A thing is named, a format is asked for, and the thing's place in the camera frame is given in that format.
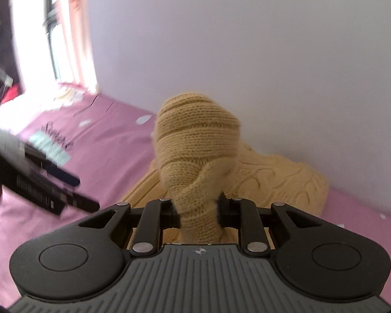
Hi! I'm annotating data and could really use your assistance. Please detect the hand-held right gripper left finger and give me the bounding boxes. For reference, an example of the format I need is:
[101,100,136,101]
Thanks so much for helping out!
[79,198,181,254]

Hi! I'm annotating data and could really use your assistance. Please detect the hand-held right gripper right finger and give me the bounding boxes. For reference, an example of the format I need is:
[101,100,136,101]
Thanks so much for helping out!
[216,192,324,254]

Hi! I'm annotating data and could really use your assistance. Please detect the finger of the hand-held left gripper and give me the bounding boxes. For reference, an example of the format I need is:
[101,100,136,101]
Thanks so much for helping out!
[3,169,101,216]
[22,143,81,187]

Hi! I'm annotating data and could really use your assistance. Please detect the yellow cable-knit sweater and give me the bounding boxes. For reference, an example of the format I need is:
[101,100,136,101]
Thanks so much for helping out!
[122,92,329,245]

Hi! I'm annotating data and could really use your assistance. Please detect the red cloth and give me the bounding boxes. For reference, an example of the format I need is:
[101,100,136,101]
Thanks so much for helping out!
[2,84,24,104]

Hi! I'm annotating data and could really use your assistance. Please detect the pink floral bed sheet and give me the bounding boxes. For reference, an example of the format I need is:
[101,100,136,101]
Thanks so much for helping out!
[0,81,391,304]

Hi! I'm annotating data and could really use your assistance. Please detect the pink curtain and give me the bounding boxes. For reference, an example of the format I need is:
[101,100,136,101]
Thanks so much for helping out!
[63,0,100,93]

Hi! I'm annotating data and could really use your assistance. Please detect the window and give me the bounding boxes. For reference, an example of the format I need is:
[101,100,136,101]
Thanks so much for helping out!
[44,0,73,83]

